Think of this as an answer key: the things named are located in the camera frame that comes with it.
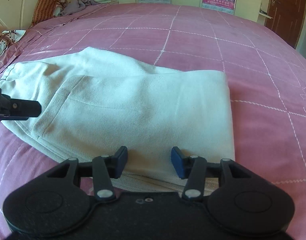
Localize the white sweatpants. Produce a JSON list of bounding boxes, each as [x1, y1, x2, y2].
[[0, 47, 234, 191]]

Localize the white brown patterned pillow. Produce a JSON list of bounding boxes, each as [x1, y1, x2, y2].
[[0, 30, 26, 56]]

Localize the orange striped cushion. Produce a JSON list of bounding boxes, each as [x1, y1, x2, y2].
[[30, 0, 60, 28]]

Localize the pink checked bed sheet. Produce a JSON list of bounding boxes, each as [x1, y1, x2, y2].
[[0, 4, 306, 239]]

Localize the grey crumpled cloth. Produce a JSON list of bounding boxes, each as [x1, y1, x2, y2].
[[58, 0, 99, 16]]

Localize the brown wooden door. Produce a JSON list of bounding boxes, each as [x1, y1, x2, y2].
[[265, 0, 306, 48]]

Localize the cream corner shelf unit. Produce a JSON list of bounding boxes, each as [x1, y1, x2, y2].
[[257, 0, 273, 25]]

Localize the metal door handle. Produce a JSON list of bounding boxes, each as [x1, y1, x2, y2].
[[271, 0, 280, 6]]

